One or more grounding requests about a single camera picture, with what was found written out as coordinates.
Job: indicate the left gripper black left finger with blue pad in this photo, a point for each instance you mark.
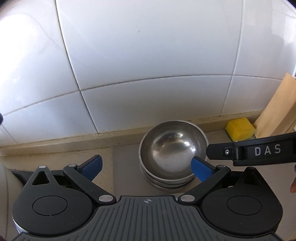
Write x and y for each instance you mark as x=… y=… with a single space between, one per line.
x=72 y=185

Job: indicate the yellow sponge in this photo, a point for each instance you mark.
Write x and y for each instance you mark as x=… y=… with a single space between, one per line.
x=240 y=129

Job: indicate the person's right hand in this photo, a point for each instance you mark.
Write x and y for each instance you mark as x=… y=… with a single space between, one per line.
x=293 y=185

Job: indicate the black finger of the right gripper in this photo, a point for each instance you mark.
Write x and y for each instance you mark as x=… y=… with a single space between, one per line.
x=220 y=151

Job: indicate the medium steel bowl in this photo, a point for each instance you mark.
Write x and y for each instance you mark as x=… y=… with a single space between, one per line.
x=169 y=172

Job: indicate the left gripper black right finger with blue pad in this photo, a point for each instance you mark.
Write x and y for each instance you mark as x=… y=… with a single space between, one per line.
x=215 y=186

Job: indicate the wooden knife block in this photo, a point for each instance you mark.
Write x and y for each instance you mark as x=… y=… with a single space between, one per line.
x=279 y=115

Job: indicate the silver pressure cooker pot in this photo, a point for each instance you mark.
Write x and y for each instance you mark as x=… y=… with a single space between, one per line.
x=10 y=190

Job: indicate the small steel bowl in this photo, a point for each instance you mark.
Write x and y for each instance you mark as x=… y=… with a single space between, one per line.
x=174 y=140

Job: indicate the black gas stove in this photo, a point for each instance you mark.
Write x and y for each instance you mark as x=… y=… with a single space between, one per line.
x=24 y=176

